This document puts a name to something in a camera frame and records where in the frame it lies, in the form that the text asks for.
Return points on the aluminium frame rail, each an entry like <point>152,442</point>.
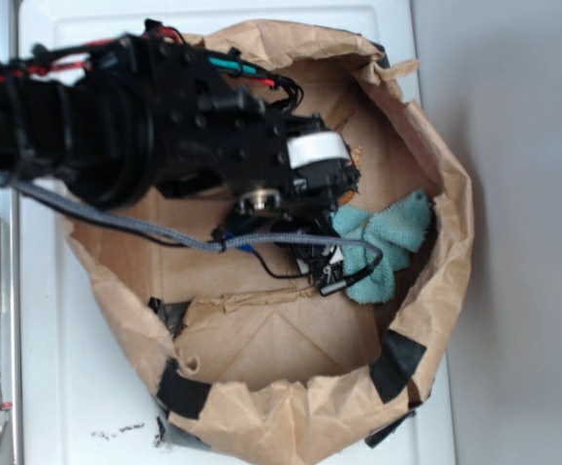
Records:
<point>11,423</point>

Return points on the brown paper bag bin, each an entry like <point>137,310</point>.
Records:
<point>262,367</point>

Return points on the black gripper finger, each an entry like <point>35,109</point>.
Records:
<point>322,264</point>

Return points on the dark green plastic pickle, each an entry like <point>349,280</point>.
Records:
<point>237,224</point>

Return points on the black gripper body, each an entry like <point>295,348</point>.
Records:
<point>304,178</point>

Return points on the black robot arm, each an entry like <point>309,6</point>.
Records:
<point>116,118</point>

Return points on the orange spiral seashell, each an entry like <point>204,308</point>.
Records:
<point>356,155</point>

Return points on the light blue terry cloth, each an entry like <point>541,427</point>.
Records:
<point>398,231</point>

